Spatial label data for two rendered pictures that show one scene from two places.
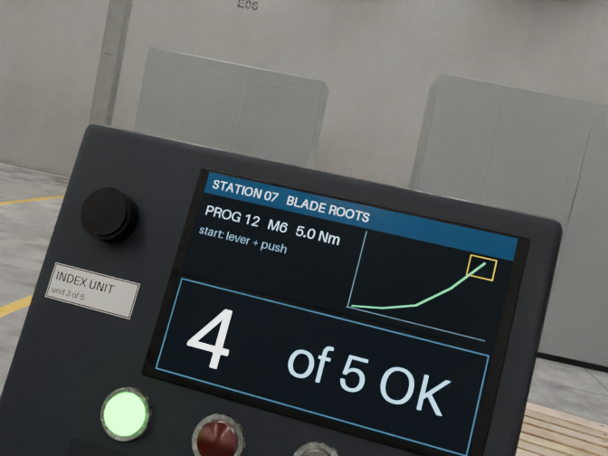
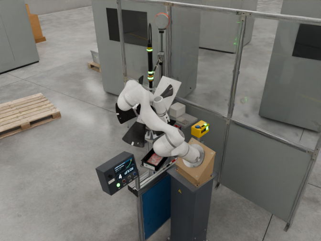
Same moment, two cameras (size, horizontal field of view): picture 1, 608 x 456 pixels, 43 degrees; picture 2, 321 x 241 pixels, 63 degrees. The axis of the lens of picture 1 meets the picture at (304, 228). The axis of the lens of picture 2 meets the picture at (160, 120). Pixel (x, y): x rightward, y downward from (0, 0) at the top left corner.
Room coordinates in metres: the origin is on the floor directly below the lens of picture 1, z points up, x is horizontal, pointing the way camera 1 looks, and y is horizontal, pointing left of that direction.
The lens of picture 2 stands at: (-0.53, 1.02, 2.43)
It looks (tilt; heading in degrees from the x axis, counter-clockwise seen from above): 32 degrees down; 301
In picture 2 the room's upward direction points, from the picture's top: 1 degrees counter-clockwise
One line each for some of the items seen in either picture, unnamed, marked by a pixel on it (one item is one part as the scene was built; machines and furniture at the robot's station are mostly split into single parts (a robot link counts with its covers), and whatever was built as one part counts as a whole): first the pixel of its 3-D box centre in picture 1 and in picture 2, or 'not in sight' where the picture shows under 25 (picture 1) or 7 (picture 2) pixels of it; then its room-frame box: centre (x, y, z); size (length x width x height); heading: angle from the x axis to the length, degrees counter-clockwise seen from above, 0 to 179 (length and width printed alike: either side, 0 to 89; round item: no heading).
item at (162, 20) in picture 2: not in sight; (162, 20); (0.89, -1.44, 1.88); 0.16 x 0.07 x 0.16; 22
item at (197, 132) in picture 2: not in sight; (200, 129); (0.21, -0.97, 1.02); 0.16 x 0.10 x 0.11; 77
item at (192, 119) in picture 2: not in sight; (178, 117); (0.61, -1.33, 0.85); 0.36 x 0.24 x 0.03; 167
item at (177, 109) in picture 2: not in sight; (176, 109); (0.68, -1.38, 0.92); 0.17 x 0.16 x 0.11; 77
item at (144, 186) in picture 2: not in sight; (173, 165); (0.30, -0.59, 0.82); 0.90 x 0.04 x 0.08; 77
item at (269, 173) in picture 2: not in sight; (194, 139); (0.46, -1.47, 0.50); 2.59 x 0.03 x 0.91; 167
